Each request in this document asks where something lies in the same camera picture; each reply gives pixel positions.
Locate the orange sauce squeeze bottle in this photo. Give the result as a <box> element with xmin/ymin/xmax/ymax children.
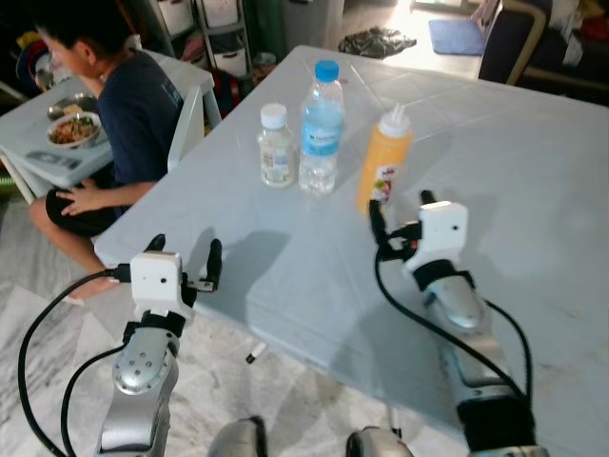
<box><xmin>357</xmin><ymin>103</ymin><xmax>414</xmax><ymax>216</ymax></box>

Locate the blue-capped clear water bottle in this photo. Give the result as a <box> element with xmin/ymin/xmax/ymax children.
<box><xmin>299</xmin><ymin>59</ymin><xmax>345</xmax><ymax>198</ymax></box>

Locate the white plastic chair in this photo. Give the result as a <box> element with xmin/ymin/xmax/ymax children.
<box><xmin>167</xmin><ymin>84</ymin><xmax>226</xmax><ymax>174</ymax></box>

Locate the small white-capped clear bottle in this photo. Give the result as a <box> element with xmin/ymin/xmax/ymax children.
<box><xmin>257</xmin><ymin>103</ymin><xmax>297</xmax><ymax>189</ymax></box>

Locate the seated person in dark shirt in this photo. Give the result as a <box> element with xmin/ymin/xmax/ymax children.
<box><xmin>29</xmin><ymin>11</ymin><xmax>187</xmax><ymax>279</ymax></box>

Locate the white bowl of food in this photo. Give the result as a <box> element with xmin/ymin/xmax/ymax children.
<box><xmin>48</xmin><ymin>111</ymin><xmax>103</xmax><ymax>149</ymax></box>

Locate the small grey plastic table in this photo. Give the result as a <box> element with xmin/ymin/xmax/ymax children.
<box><xmin>0</xmin><ymin>50</ymin><xmax>216</xmax><ymax>203</ymax></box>

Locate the dark crumpled cloth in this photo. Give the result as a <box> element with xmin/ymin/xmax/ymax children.
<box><xmin>338</xmin><ymin>27</ymin><xmax>418</xmax><ymax>61</ymax></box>

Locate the blue floor mat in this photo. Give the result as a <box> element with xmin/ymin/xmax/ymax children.
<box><xmin>428</xmin><ymin>17</ymin><xmax>487</xmax><ymax>57</ymax></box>

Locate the metal bowl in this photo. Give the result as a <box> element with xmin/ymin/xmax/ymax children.
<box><xmin>48</xmin><ymin>93</ymin><xmax>98</xmax><ymax>120</ymax></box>

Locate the dark upholstered chair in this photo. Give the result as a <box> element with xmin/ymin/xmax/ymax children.
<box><xmin>479</xmin><ymin>0</ymin><xmax>596</xmax><ymax>96</ymax></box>

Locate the grey right robot leg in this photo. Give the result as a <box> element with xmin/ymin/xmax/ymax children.
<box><xmin>344</xmin><ymin>427</ymin><xmax>416</xmax><ymax>457</ymax></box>

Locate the white plastic drawer unit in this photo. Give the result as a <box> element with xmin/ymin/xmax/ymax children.
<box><xmin>152</xmin><ymin>0</ymin><xmax>254</xmax><ymax>79</ymax></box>

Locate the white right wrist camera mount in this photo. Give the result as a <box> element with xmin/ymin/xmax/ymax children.
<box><xmin>416</xmin><ymin>202</ymin><xmax>469</xmax><ymax>265</ymax></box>

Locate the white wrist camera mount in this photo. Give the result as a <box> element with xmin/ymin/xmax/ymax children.
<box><xmin>416</xmin><ymin>202</ymin><xmax>469</xmax><ymax>265</ymax></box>
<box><xmin>129</xmin><ymin>251</ymin><xmax>184</xmax><ymax>316</ymax></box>

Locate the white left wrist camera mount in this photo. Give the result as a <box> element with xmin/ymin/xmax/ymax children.
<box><xmin>129</xmin><ymin>251</ymin><xmax>184</xmax><ymax>316</ymax></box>

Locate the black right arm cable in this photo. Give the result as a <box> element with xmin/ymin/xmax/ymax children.
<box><xmin>373</xmin><ymin>249</ymin><xmax>534</xmax><ymax>401</ymax></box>

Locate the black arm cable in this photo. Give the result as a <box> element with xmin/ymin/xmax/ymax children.
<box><xmin>17</xmin><ymin>270</ymin><xmax>131</xmax><ymax>457</ymax></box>
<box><xmin>373</xmin><ymin>249</ymin><xmax>534</xmax><ymax>401</ymax></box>
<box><xmin>61</xmin><ymin>347</ymin><xmax>127</xmax><ymax>457</ymax></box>

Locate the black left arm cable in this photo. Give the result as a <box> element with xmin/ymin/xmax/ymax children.
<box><xmin>17</xmin><ymin>270</ymin><xmax>131</xmax><ymax>457</ymax></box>
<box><xmin>61</xmin><ymin>347</ymin><xmax>127</xmax><ymax>457</ymax></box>

